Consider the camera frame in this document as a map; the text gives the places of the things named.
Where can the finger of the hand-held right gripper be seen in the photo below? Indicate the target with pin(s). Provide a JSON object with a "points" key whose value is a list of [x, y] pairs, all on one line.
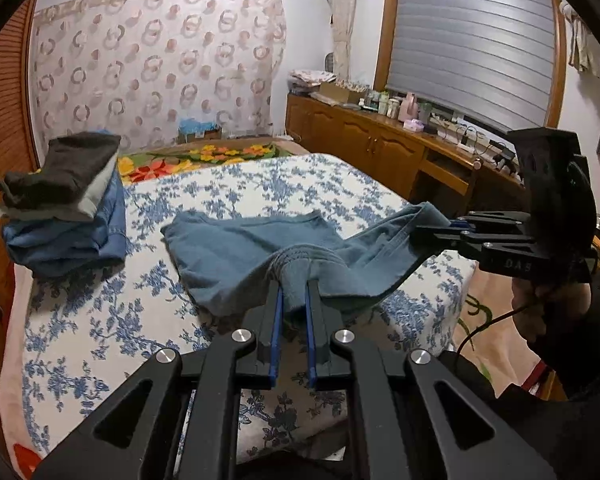
{"points": [[450, 240], [485, 221]]}

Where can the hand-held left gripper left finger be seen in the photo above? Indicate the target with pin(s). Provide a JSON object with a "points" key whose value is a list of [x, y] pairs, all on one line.
{"points": [[278, 320]]}

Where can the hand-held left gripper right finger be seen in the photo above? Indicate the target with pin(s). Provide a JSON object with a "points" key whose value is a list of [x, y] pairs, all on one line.
{"points": [[310, 332]]}

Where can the blue-grey t-shirt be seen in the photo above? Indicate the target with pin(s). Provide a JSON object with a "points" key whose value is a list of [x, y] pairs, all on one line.
{"points": [[240, 255]]}

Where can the person's right forearm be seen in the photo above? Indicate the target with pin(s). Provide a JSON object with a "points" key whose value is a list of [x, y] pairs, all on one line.
{"points": [[590, 370]]}

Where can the folded black pants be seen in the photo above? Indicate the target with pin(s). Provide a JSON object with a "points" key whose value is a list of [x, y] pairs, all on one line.
{"points": [[65, 165]]}

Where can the person's right hand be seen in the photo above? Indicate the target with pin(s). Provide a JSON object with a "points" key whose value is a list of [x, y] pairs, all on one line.
{"points": [[535, 320]]}

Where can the white power strip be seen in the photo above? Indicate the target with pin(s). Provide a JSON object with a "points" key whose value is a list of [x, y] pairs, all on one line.
{"points": [[472, 142]]}

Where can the pink tissue box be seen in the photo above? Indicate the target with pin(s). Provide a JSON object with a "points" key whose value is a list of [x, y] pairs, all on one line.
{"points": [[413, 125]]}

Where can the blue floral white bedsheet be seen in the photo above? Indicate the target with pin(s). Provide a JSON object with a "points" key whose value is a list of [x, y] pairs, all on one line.
{"points": [[155, 320]]}

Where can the long wooden cabinet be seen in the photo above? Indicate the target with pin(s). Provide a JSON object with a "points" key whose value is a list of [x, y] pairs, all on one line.
{"points": [[370, 145]]}

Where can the green bottle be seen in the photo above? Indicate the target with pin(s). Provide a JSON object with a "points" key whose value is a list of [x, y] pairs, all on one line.
{"points": [[425, 111]]}

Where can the pink bottle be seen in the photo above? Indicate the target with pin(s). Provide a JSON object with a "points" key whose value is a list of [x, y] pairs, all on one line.
{"points": [[408, 106]]}

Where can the group of white bottles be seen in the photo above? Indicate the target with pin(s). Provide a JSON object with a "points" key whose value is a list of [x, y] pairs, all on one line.
{"points": [[382, 105]]}

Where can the hanging light garment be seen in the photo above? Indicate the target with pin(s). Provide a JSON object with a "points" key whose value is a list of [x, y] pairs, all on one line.
{"points": [[580, 40]]}

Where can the grey window blind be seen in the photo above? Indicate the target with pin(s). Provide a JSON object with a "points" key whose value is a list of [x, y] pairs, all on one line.
{"points": [[470, 45]]}

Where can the open cardboard box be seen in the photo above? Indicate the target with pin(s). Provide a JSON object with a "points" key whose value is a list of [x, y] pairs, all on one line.
{"points": [[337, 92]]}

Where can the small cardboard box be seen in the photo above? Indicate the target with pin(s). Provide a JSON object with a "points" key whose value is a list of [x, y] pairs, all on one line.
{"points": [[200, 136]]}

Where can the blue plastic bag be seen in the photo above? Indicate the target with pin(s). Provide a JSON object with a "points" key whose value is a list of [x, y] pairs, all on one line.
{"points": [[197, 125]]}

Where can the folded floral cloth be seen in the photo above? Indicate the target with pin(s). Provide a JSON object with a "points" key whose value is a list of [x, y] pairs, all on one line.
{"points": [[310, 79]]}

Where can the folded grey garment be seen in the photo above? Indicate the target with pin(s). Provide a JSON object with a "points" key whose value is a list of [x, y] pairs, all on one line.
{"points": [[87, 200]]}

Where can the folded blue denim jeans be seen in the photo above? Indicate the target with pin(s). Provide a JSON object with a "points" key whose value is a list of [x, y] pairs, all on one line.
{"points": [[65, 245]]}

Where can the tied floral side curtain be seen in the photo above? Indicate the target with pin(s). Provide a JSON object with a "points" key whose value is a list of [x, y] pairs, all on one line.
{"points": [[341, 20]]}

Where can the circle print curtain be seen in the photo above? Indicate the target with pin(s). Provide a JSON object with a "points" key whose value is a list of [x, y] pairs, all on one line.
{"points": [[155, 60]]}

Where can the brown louvered wardrobe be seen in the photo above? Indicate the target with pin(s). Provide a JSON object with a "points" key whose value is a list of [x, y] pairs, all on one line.
{"points": [[5, 135]]}

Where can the wooden window frame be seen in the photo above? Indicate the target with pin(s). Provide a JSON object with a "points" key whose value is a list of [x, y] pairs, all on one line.
{"points": [[380, 25]]}

